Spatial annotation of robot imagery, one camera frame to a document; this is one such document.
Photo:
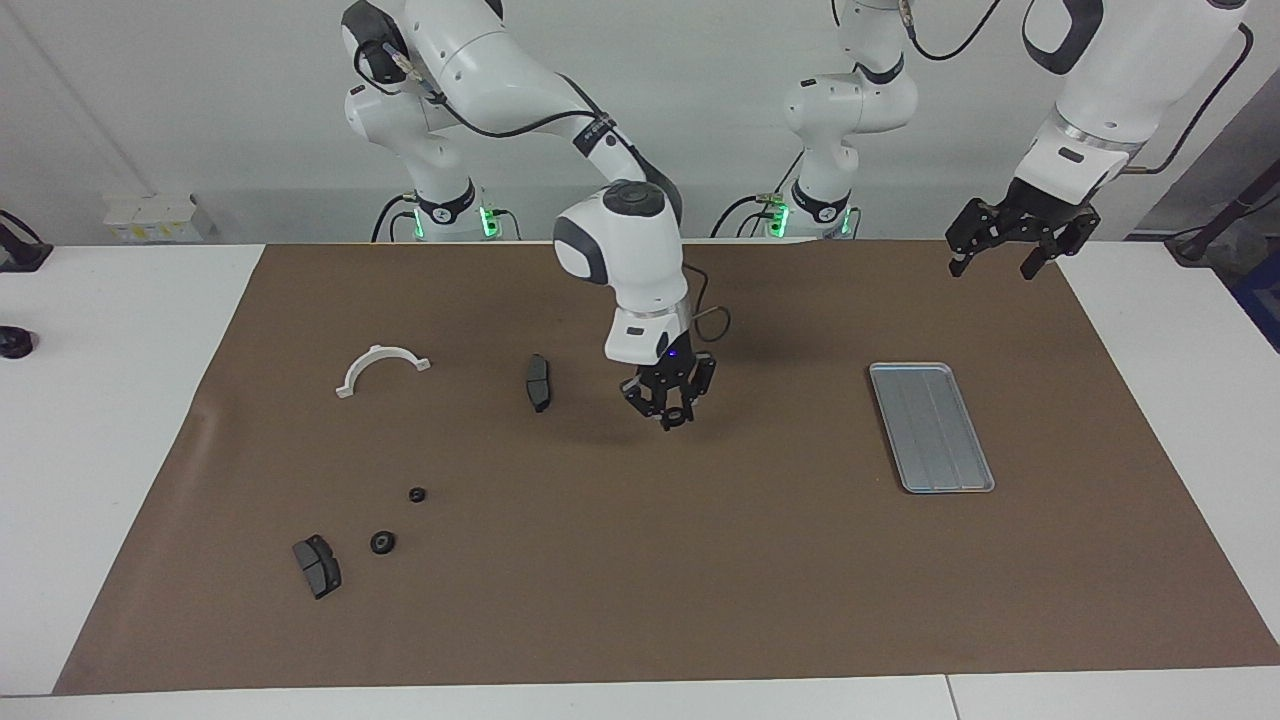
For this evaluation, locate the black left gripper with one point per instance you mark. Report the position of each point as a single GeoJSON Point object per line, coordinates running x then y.
{"type": "Point", "coordinates": [1040, 215]}

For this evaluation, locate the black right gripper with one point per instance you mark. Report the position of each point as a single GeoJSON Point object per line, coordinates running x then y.
{"type": "Point", "coordinates": [668, 375]}

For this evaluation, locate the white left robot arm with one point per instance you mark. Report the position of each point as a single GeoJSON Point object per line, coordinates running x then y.
{"type": "Point", "coordinates": [850, 100]}

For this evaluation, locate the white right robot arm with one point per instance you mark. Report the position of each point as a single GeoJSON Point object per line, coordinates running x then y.
{"type": "Point", "coordinates": [620, 250]}

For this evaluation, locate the silver metal tray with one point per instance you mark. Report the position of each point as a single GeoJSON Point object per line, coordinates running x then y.
{"type": "Point", "coordinates": [930, 430]}

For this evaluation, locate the dark grey brake pad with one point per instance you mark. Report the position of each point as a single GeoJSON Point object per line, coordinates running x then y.
{"type": "Point", "coordinates": [539, 385]}
{"type": "Point", "coordinates": [318, 570]}

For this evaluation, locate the brown table mat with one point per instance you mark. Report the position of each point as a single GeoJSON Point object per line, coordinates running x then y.
{"type": "Point", "coordinates": [700, 560]}

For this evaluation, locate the black stand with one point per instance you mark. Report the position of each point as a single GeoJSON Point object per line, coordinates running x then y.
{"type": "Point", "coordinates": [1215, 225]}

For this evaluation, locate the blue crate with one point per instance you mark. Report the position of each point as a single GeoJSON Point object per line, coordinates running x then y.
{"type": "Point", "coordinates": [1262, 300]}

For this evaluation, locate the black round knob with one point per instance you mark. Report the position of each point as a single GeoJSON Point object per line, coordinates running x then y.
{"type": "Point", "coordinates": [15, 343]}

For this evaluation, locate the black table clamp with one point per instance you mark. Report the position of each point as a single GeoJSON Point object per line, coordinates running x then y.
{"type": "Point", "coordinates": [20, 255]}

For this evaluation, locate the white curved plastic bracket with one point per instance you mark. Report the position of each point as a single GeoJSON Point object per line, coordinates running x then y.
{"type": "Point", "coordinates": [383, 351]}

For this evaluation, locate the white boxes at wall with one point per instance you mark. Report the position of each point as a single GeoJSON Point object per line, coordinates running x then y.
{"type": "Point", "coordinates": [150, 215]}

